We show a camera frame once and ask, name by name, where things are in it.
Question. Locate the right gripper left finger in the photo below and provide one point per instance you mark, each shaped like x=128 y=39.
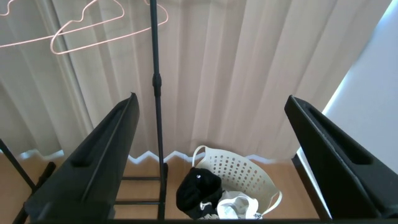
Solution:
x=56 y=199

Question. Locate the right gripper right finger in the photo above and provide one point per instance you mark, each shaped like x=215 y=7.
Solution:
x=348 y=193

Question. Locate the black shorts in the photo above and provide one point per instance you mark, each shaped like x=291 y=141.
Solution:
x=196 y=189

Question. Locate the pink clothes hanger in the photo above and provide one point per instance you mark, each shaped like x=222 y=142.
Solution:
x=93 y=25
x=124 y=36

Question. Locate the white laundry basket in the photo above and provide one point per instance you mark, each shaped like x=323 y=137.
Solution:
x=236 y=168

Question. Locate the black clothes rack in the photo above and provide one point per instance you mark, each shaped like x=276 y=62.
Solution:
x=155 y=46

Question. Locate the white garment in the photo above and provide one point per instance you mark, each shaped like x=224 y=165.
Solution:
x=236 y=205

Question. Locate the beige curtain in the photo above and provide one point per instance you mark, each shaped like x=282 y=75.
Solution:
x=233 y=62

